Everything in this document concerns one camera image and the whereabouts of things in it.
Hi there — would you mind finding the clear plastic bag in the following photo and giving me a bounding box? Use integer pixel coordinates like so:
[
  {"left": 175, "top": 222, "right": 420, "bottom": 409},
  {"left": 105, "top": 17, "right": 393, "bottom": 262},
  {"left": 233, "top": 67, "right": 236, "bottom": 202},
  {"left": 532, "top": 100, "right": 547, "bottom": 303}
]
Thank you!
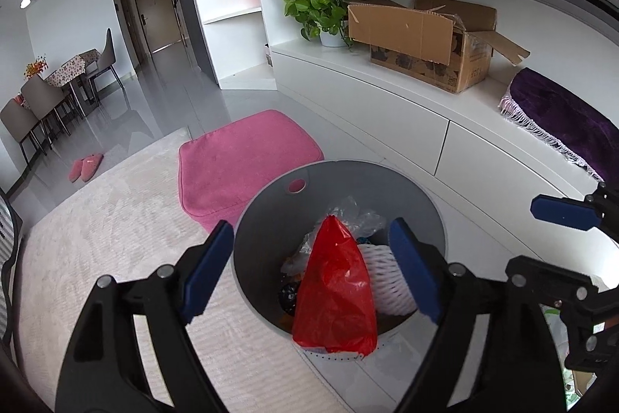
[{"left": 280, "top": 195, "right": 388, "bottom": 278}]

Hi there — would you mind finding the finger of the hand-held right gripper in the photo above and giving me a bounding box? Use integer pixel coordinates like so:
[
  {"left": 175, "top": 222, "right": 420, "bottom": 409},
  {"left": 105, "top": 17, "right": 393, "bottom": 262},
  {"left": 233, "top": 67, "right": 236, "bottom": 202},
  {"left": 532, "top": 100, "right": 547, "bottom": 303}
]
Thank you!
[
  {"left": 530, "top": 182, "right": 619, "bottom": 244},
  {"left": 505, "top": 255, "right": 619, "bottom": 322}
]

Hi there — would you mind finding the dining table with floral cloth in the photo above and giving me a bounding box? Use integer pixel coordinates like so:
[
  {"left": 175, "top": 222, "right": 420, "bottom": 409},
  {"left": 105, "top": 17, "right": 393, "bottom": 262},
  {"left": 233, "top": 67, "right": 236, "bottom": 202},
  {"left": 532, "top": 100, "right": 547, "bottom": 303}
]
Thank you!
[{"left": 46, "top": 50, "right": 100, "bottom": 118}]

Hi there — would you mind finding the red plastic bag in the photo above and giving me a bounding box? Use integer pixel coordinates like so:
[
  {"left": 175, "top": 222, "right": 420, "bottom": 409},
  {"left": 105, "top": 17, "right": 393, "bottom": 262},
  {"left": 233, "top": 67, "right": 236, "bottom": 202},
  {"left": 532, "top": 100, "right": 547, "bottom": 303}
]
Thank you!
[{"left": 291, "top": 214, "right": 379, "bottom": 356}]

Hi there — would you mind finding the brown entrance door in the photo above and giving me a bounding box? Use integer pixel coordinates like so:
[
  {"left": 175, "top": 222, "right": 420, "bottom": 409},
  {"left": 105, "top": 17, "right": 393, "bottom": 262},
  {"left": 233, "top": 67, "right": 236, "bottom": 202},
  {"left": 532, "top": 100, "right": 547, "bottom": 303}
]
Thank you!
[{"left": 132, "top": 0, "right": 175, "bottom": 56}]

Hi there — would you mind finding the white grey trash bin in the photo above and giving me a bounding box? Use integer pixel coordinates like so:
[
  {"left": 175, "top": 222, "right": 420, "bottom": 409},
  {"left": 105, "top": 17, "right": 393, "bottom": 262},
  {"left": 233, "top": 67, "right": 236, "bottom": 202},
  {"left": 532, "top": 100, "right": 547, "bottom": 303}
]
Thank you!
[{"left": 231, "top": 160, "right": 446, "bottom": 363}]

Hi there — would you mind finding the pink cushioned stool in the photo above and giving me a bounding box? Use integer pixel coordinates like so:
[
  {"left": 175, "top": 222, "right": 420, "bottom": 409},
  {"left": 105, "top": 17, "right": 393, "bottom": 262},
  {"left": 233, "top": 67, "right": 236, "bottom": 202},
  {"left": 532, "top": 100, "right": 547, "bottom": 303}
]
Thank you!
[{"left": 178, "top": 109, "right": 325, "bottom": 234}]

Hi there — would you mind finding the white foam fruit net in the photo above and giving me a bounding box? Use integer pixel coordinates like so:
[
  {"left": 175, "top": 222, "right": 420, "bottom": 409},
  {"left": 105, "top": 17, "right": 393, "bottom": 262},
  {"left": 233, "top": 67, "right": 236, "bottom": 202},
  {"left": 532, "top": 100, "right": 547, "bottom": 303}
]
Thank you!
[{"left": 360, "top": 243, "right": 419, "bottom": 317}]

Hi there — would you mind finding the large open cardboard box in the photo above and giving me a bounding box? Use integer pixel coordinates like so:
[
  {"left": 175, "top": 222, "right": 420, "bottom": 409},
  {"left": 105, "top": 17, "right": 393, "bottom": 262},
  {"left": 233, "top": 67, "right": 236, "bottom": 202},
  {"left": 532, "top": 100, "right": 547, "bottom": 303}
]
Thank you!
[{"left": 347, "top": 0, "right": 531, "bottom": 94}]

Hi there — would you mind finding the green potted plant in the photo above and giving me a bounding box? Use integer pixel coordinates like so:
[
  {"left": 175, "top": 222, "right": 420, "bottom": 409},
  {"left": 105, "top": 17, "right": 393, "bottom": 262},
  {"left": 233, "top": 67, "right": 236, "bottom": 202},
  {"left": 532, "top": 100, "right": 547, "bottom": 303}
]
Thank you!
[{"left": 280, "top": 0, "right": 379, "bottom": 48}]

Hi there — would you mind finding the dark grey tall cabinet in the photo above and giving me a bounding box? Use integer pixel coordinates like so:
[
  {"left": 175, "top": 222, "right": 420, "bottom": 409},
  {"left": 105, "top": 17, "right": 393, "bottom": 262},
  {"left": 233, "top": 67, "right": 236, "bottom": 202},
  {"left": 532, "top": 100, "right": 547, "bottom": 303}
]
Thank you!
[{"left": 171, "top": 0, "right": 216, "bottom": 80}]

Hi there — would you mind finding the striped chair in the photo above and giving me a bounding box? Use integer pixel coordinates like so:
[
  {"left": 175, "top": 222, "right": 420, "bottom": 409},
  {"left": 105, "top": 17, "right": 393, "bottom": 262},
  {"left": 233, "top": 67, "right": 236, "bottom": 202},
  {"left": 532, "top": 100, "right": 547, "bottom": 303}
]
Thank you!
[{"left": 0, "top": 193, "right": 24, "bottom": 346}]

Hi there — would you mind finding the orange flower bouquet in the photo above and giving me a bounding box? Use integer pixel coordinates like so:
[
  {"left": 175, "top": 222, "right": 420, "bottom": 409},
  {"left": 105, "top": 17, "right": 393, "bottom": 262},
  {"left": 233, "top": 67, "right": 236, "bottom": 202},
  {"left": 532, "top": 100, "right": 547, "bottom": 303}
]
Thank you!
[{"left": 25, "top": 55, "right": 49, "bottom": 77}]

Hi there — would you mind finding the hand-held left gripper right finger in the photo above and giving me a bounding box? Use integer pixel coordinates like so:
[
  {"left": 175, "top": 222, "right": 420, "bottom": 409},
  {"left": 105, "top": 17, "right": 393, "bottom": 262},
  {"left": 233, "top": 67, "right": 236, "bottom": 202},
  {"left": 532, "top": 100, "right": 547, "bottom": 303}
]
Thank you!
[{"left": 389, "top": 218, "right": 566, "bottom": 413}]

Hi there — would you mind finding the black plastic bag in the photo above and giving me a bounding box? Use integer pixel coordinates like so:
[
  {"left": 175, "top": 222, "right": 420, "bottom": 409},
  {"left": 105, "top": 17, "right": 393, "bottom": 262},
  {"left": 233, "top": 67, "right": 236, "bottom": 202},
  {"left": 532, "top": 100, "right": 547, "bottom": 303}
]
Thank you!
[{"left": 277, "top": 280, "right": 301, "bottom": 314}]

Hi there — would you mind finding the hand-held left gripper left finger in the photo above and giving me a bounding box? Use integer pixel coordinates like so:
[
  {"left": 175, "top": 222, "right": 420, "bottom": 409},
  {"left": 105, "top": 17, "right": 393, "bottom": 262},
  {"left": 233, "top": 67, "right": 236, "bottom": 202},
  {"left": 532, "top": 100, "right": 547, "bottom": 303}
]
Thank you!
[{"left": 55, "top": 219, "right": 235, "bottom": 413}]

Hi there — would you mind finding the purple fringed cloth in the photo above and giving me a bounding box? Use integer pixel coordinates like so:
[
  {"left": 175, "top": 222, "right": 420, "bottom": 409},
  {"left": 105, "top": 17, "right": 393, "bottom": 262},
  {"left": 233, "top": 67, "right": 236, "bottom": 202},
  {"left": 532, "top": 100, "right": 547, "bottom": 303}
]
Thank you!
[{"left": 499, "top": 67, "right": 619, "bottom": 186}]

